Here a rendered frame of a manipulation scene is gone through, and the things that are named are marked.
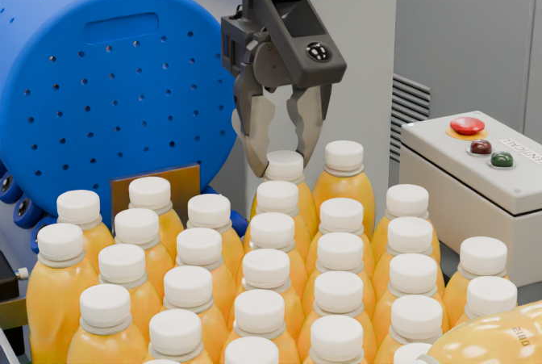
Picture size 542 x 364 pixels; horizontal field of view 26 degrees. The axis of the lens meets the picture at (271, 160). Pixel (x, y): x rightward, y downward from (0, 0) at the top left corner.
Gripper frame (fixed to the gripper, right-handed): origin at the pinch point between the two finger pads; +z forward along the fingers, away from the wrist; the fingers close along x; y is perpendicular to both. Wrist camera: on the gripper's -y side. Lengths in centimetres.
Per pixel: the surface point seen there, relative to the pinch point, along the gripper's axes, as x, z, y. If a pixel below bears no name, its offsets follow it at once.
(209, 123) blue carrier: 0.2, 2.4, 18.6
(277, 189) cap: 3.8, -0.6, -6.3
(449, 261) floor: -123, 110, 143
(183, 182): 6.6, 5.1, 10.8
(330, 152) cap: -5.0, -0.4, -0.5
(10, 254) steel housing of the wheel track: 21.8, 19.2, 29.2
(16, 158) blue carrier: 22.4, 2.5, 18.7
